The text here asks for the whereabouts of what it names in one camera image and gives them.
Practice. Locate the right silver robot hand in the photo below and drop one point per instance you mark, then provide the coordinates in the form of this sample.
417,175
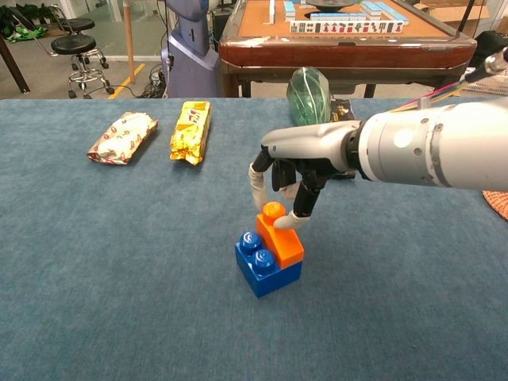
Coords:
309,143

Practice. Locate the orange building block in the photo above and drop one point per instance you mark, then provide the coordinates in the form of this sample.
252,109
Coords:
285,246

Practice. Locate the blue building block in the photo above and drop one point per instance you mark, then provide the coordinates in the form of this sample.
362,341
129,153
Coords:
270,282

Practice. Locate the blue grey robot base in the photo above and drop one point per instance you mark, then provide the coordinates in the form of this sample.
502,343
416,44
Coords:
190,67

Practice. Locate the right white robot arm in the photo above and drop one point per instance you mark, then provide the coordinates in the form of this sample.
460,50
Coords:
436,147

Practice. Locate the black red small box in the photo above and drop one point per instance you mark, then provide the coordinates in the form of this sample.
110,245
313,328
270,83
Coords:
341,109

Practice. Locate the green spray bottle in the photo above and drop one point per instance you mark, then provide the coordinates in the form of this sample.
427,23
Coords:
307,95

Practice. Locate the brown mahjong table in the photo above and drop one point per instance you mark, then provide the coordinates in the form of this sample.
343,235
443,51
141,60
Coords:
337,51

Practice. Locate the gold foil snack packet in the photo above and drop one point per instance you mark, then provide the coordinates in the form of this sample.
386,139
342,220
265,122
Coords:
189,135

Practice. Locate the row of mahjong tiles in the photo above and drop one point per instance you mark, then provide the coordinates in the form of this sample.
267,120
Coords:
345,28

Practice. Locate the black dish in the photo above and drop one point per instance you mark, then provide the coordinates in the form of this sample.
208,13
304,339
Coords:
333,5

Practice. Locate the white red snack wrapper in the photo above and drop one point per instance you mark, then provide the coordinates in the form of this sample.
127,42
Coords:
121,139

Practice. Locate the white plastic basket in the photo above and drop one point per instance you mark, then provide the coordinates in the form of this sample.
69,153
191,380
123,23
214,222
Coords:
492,85

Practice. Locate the cardboard box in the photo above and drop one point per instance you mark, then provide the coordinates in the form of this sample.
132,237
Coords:
456,12

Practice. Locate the round woven coaster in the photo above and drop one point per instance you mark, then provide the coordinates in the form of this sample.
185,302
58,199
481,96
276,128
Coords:
498,204

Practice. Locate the black bag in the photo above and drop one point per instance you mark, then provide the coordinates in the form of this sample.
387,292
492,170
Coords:
488,43

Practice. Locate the wooden pole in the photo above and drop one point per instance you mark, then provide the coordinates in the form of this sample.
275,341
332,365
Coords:
129,39

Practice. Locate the blue table cloth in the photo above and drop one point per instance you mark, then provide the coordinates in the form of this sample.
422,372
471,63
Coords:
119,278

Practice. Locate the black round stool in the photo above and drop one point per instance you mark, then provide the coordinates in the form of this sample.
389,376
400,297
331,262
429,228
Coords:
73,43
77,24

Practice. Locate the dark wooden table leg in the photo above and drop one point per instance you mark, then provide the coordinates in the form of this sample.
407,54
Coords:
14,67

